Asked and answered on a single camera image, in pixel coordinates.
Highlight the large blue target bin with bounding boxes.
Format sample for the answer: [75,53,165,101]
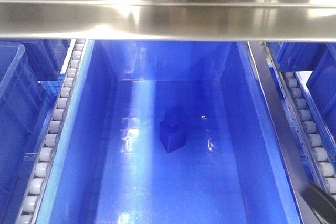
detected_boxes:
[37,40,300,223]

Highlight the blue bin at right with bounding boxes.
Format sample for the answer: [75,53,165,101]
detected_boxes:
[267,42,335,136]

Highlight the blue plastic block part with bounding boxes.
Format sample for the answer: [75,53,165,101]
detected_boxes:
[159,106,187,153]

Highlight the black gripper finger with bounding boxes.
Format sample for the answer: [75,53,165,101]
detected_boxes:
[300,183,335,224]

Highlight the blue bin at left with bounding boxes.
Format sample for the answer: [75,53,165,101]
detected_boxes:
[1,41,46,218]

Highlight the steel shelf beam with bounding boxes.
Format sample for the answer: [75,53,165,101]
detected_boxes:
[1,0,335,42]

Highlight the right roller track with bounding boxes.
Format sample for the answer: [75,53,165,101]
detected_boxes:
[261,42,335,198]

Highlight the roller track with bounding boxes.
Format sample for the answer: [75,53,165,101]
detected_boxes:
[261,42,335,198]
[15,39,88,223]

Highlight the left roller track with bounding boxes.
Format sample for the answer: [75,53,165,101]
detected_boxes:
[15,39,88,223]

